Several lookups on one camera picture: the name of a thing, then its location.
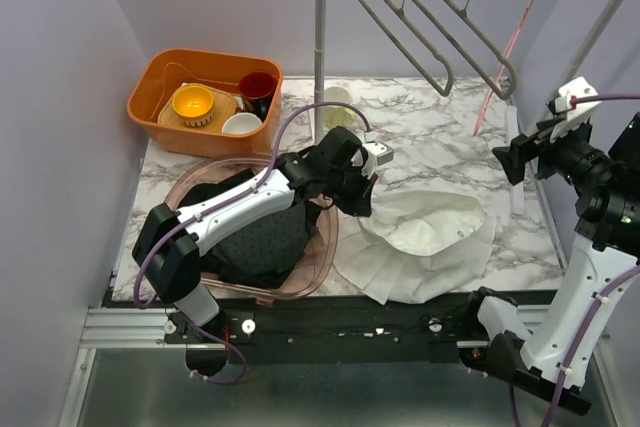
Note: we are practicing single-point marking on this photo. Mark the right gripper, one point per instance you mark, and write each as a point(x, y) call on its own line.
point(524, 148)

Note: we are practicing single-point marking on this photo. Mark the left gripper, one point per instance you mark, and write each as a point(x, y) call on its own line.
point(360, 205)

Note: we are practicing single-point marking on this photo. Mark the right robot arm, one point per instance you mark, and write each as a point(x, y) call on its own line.
point(550, 362)

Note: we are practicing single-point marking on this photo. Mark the white bowl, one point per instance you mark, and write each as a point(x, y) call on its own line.
point(241, 124)

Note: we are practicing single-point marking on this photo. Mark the yellow bowl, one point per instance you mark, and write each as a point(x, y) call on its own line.
point(193, 104)

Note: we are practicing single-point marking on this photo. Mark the red and black mug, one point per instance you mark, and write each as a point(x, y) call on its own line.
point(256, 91)

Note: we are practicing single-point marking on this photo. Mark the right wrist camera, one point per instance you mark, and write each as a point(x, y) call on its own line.
point(571, 108)

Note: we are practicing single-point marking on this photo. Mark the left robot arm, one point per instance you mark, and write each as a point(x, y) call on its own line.
point(170, 247)

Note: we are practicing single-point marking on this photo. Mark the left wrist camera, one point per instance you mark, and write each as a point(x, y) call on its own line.
point(376, 154)

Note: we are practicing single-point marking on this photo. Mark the clear pink plastic basin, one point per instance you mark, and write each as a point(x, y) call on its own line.
point(312, 268)

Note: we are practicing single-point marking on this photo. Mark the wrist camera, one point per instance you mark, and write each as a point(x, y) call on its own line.
point(376, 154)
point(571, 108)

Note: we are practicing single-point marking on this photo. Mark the black dotted garment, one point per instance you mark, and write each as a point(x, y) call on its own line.
point(264, 253)

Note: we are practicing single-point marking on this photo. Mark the yellow-green mug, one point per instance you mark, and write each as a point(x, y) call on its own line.
point(335, 114)

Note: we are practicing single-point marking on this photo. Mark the orange plastic bin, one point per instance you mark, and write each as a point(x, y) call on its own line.
point(168, 70)

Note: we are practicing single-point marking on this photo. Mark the white skirt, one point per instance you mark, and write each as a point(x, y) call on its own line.
point(415, 246)

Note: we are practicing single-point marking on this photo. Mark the yellow woven plate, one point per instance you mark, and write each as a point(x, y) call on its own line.
point(224, 107)

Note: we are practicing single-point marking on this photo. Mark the pink wire hanger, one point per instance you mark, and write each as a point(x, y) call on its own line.
point(507, 51)

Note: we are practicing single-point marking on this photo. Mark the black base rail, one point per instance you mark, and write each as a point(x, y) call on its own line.
point(349, 330)

